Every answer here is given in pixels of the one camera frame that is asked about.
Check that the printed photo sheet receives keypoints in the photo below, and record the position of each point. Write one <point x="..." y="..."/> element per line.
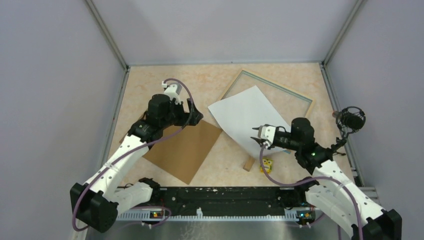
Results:
<point x="237" y="115"/>

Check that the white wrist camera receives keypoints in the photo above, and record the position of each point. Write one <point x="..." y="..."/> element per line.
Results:
<point x="273" y="134"/>
<point x="173" y="91"/>

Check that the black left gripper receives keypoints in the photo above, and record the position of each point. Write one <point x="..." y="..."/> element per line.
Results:
<point x="195" y="116"/>

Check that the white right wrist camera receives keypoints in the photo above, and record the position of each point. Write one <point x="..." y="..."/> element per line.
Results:
<point x="273" y="134"/>

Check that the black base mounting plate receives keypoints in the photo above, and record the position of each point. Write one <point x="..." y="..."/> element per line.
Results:
<point x="260" y="201"/>

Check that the small wooden block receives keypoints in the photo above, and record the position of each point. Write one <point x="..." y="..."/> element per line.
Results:
<point x="249" y="164"/>

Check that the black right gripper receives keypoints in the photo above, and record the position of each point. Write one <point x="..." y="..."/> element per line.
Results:
<point x="260" y="141"/>

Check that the yellow owl toy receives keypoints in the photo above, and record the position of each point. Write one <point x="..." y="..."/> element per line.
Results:
<point x="267" y="165"/>

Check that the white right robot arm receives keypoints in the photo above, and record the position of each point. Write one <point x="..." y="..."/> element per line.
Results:
<point x="328" y="188"/>

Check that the brown cardboard backing board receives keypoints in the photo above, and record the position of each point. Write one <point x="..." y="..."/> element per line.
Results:
<point x="175" y="161"/>

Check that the black microphone tripod stand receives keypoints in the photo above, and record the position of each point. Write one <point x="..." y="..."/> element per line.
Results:
<point x="339" y="142"/>

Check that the aluminium rail frame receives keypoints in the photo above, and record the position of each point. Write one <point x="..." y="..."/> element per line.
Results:
<point x="99" y="203"/>

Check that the wooden picture frame blue edges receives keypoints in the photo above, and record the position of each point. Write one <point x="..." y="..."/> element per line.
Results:
<point x="290" y="104"/>

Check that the black microphone with orange tip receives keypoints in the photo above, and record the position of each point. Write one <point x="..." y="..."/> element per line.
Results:
<point x="350" y="119"/>

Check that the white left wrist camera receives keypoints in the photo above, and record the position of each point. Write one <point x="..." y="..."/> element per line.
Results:
<point x="173" y="91"/>

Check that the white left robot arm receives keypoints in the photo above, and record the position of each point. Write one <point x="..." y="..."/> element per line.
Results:
<point x="112" y="172"/>

